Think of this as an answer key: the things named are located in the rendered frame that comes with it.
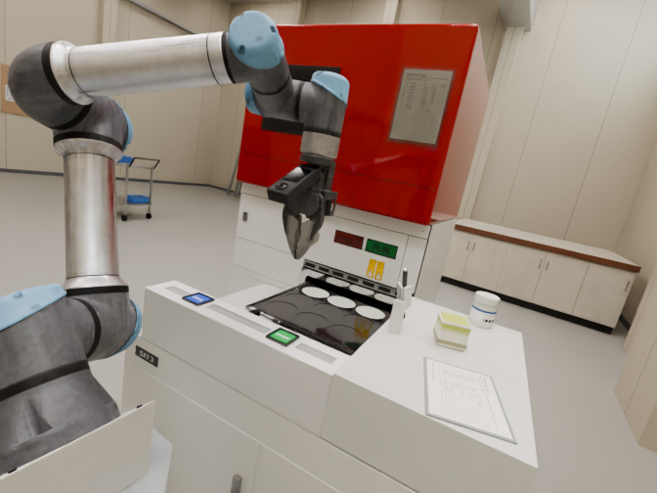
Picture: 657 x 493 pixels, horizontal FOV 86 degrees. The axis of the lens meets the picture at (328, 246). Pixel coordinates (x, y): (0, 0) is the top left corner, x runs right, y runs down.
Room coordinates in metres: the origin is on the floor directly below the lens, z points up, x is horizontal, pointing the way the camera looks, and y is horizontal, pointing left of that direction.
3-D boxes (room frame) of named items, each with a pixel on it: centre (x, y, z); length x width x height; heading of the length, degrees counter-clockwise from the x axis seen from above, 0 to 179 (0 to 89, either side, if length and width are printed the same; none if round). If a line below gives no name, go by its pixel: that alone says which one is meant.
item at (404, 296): (0.86, -0.21, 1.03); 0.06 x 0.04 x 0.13; 155
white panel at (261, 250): (1.35, 0.04, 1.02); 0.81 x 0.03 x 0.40; 65
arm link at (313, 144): (0.72, 0.06, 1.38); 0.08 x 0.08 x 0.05
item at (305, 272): (1.26, -0.11, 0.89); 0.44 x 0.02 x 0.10; 65
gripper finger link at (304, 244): (0.72, 0.04, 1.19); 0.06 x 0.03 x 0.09; 155
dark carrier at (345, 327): (1.06, -0.04, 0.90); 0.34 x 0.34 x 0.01; 65
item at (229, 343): (0.76, 0.18, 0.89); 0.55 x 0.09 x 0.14; 65
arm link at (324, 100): (0.72, 0.06, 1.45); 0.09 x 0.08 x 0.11; 85
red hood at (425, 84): (1.63, -0.09, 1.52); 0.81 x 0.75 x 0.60; 65
